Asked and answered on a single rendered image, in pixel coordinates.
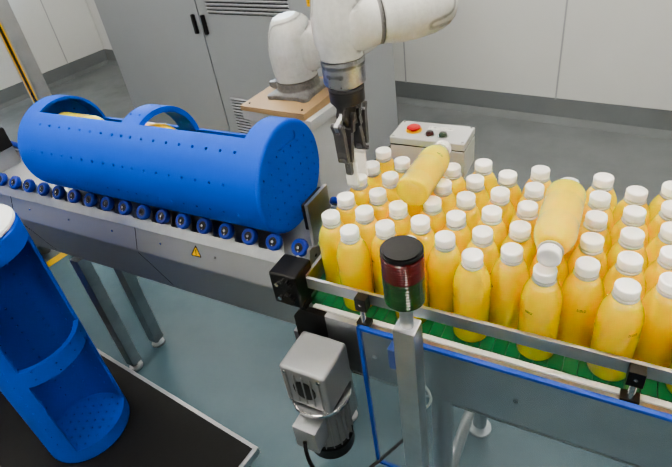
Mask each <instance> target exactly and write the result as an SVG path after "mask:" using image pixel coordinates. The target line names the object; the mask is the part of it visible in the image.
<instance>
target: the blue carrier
mask: <svg viewBox="0 0 672 467"><path fill-rule="evenodd" d="M61 112H73V113H81V114H88V115H96V116H99V117H101V118H103V119H104V120H98V119H90V118H82V117H75V116H67V115H59V113H61ZM163 112H164V113H166V114H167V115H169V116H170V117H171V118H172V119H173V120H174V121H175V122H176V124H177V125H170V124H167V125H170V126H172V127H174V128H175V129H169V128H161V127H153V126H145V124H146V123H147V122H148V121H149V120H150V119H151V118H153V117H154V116H156V115H157V114H160V113H163ZM17 141H18V149H19V153H20V156H21V158H22V161H23V162H24V164H25V166H26V167H27V168H28V170H29V171H30V172H31V173H32V174H33V175H34V176H36V177H37V178H39V179H40V180H42V181H44V182H47V183H50V184H55V185H59V186H64V187H68V188H73V189H77V190H82V191H86V192H91V193H95V194H100V195H104V196H109V197H114V198H118V199H123V200H127V201H132V202H136V203H141V204H145V205H150V206H154V207H159V208H164V209H168V210H173V211H177V212H182V213H186V214H191V215H195V216H200V217H204V218H209V219H214V220H218V221H223V222H227V223H232V224H236V225H241V226H245V227H250V228H254V229H259V230H264V231H268V232H273V233H278V234H282V233H287V232H289V231H291V230H293V229H294V228H295V227H297V226H298V225H299V224H300V223H301V221H302V220H303V219H304V217H303V212H302V208H301V205H302V204H303V202H304V201H305V200H306V199H307V198H308V197H309V196H310V195H311V194H312V193H313V192H314V190H315V189H316V188H317V184H318V177H319V154H318V148H317V144H316V140H315V138H314V135H313V133H312V131H311V130H310V128H309V127H308V126H307V125H306V124H305V123H304V122H302V121H301V120H299V119H295V118H286V117H276V116H269V117H266V118H263V119H261V120H260V121H258V122H257V123H256V124H255V125H254V126H253V127H252V128H251V129H250V131H249V132H248V134H244V133H235V132H227V131H219V130H211V129H203V128H199V127H198V125H197V123H196V121H195V120H194V119H193V117H192V116H191V115H190V114H189V113H187V112H186V111H185V110H183V109H181V108H179V107H175V106H168V105H158V104H147V105H143V106H140V107H138V108H136V109H134V110H133V111H131V112H130V113H129V114H128V115H127V116H126V117H125V118H124V119H121V118H113V117H105V115H104V114H103V112H102V111H101V110H100V109H99V108H98V107H97V106H96V105H95V104H94V103H92V102H91V101H89V100H87V99H85V98H82V97H78V96H69V95H51V96H47V97H44V98H42V99H40V100H38V101H37V102H35V103H34V104H33V105H32V106H31V107H30V108H29V109H28V110H27V111H26V113H25V114H24V116H23V118H22V120H21V122H20V125H19V129H18V137H17Z"/></svg>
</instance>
